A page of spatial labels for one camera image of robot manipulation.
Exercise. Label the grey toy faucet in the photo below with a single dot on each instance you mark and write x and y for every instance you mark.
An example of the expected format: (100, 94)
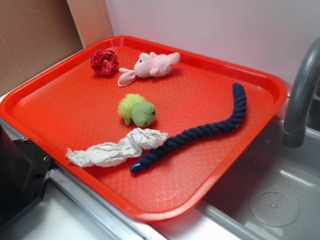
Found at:
(303, 108)

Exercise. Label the pink plush toy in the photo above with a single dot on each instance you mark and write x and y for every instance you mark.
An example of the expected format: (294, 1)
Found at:
(149, 65)

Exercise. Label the crumpled white cloth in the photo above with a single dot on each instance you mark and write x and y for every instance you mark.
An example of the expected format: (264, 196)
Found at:
(111, 154)

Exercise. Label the green plush toy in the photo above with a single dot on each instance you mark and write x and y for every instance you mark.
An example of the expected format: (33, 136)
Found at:
(134, 108)

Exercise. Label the red plastic tray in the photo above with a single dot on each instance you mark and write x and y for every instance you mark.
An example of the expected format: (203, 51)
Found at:
(71, 107)

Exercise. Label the grey toy sink basin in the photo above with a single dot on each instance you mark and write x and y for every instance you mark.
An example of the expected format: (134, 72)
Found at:
(271, 192)

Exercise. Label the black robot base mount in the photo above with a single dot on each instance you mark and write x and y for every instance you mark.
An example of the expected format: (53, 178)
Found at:
(24, 171)

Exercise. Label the crumpled red paper ball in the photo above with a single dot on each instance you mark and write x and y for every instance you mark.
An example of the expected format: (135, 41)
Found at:
(104, 62)

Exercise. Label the brown cardboard panel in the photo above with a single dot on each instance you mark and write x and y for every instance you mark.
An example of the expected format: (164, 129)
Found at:
(37, 34)

